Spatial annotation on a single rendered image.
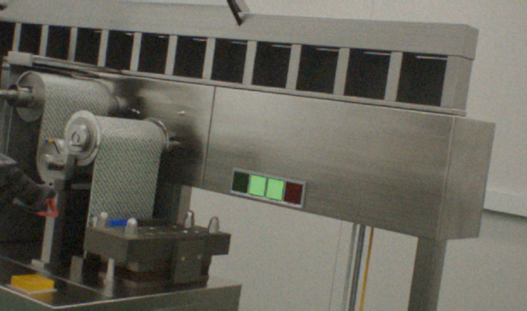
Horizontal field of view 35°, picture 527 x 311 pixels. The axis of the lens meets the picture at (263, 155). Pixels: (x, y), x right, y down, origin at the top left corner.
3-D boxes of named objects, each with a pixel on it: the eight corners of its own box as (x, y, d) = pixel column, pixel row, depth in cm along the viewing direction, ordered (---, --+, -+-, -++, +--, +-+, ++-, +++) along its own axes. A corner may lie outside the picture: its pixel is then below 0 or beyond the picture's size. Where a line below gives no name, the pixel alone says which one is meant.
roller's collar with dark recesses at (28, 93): (4, 105, 239) (7, 83, 239) (22, 107, 244) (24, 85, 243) (18, 108, 235) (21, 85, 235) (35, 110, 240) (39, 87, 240)
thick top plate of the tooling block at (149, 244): (83, 250, 219) (85, 226, 219) (187, 243, 251) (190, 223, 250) (125, 263, 209) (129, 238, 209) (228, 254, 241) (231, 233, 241)
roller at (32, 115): (12, 118, 246) (18, 71, 246) (79, 124, 266) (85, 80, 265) (42, 124, 238) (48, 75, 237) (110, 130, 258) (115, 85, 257)
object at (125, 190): (86, 228, 224) (95, 159, 223) (149, 225, 243) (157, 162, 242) (87, 228, 224) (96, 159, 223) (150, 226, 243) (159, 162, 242)
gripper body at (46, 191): (42, 213, 206) (22, 198, 201) (16, 206, 212) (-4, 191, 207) (56, 191, 209) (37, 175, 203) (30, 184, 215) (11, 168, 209)
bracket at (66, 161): (29, 263, 226) (44, 150, 225) (49, 263, 231) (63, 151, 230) (41, 268, 223) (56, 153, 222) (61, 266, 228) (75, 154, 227)
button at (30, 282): (10, 285, 199) (11, 276, 199) (34, 283, 205) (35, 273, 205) (28, 293, 195) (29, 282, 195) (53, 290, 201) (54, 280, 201)
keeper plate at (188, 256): (168, 282, 223) (174, 240, 222) (193, 278, 231) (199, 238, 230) (175, 283, 221) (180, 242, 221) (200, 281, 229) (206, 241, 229)
